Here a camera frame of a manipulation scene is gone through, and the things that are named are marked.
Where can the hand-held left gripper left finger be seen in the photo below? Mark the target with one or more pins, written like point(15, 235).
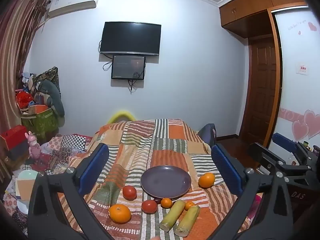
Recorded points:
point(93, 167)

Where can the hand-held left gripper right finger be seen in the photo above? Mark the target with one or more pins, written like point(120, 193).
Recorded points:
point(226, 170)

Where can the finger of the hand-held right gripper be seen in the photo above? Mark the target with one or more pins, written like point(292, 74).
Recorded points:
point(283, 141)
point(265, 156)

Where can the red tomato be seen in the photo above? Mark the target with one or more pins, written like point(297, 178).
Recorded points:
point(129, 192)
point(149, 206)

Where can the small orange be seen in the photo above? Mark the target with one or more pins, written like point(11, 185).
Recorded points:
point(188, 205)
point(166, 203)

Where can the large orange with sticker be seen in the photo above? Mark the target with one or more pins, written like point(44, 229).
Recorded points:
point(119, 213)

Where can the dark purple plate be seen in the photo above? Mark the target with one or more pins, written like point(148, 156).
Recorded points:
point(165, 181)

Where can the corn cob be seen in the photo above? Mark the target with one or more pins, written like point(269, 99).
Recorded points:
point(187, 221)
point(172, 215)

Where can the checkered quilt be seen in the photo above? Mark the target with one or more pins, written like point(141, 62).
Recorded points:
point(72, 143)

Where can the dark blue bag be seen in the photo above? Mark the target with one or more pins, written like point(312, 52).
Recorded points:
point(207, 133)

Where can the white wardrobe door with hearts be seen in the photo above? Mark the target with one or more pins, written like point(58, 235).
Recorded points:
point(295, 97)

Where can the yellow chair back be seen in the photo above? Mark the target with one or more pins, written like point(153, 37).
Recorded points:
point(121, 115)

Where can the brown wooden door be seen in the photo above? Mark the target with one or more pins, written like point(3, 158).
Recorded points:
point(261, 85)

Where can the pink bunny toy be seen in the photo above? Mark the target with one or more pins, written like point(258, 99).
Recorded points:
point(33, 146)

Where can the mint green lid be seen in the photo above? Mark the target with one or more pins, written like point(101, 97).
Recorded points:
point(27, 176)

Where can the green storage box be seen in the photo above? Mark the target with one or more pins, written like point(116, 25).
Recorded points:
point(41, 122)

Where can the striped patchwork blanket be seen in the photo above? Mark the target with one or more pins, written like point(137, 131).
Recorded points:
point(160, 145)

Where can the dark red plum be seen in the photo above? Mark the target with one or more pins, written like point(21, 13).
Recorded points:
point(157, 201)

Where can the grey plush toy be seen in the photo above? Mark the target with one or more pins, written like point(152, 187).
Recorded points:
point(53, 97)

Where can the red box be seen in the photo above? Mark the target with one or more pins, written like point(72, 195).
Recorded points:
point(13, 141)

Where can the dark patterned bag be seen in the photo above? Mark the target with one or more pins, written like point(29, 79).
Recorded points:
point(48, 76)

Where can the striped brown curtain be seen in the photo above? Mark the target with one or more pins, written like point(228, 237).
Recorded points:
point(15, 55)

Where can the wooden overhead cabinet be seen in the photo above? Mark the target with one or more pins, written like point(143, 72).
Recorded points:
point(250, 2)

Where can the white air conditioner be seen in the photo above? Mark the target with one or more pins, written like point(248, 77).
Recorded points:
point(72, 2)

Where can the red label wall sticker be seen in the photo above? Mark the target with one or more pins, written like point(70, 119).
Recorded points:
point(303, 68)

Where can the small black wall monitor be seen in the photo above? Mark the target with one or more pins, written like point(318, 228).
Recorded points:
point(128, 67)

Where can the black wall television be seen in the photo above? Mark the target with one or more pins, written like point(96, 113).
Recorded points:
point(130, 38)

